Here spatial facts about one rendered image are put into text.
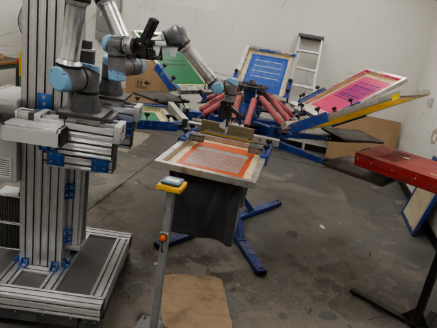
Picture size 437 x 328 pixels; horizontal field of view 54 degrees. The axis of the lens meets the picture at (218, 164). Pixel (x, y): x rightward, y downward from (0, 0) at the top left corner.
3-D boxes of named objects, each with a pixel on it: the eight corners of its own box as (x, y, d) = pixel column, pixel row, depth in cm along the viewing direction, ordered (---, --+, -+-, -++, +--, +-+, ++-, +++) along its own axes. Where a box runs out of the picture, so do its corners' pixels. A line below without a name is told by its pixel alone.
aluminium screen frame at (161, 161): (254, 189, 235) (255, 183, 233) (153, 166, 244) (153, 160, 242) (269, 152, 308) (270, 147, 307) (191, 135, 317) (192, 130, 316)
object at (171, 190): (164, 349, 243) (186, 194, 213) (127, 338, 247) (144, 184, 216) (175, 325, 264) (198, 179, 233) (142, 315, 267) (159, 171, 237)
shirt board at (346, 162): (402, 185, 311) (405, 175, 308) (379, 196, 282) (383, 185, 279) (256, 133, 392) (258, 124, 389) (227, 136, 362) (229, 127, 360)
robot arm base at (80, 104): (65, 110, 210) (66, 90, 207) (75, 104, 224) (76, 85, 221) (96, 114, 210) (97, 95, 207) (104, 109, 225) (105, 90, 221)
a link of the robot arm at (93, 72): (104, 91, 217) (106, 64, 213) (86, 94, 205) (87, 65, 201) (85, 86, 221) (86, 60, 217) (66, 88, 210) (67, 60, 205)
